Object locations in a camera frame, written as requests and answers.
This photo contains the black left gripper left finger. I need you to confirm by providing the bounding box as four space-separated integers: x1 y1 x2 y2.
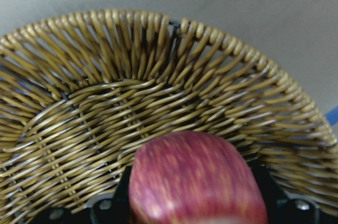
31 166 132 223

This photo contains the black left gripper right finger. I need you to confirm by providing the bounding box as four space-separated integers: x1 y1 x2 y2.
252 165 337 223

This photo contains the yellow-red striped apple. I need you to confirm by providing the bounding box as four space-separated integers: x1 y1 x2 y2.
129 131 268 223

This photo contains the round wicker basket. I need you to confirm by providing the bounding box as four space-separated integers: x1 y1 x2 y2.
1 10 337 223

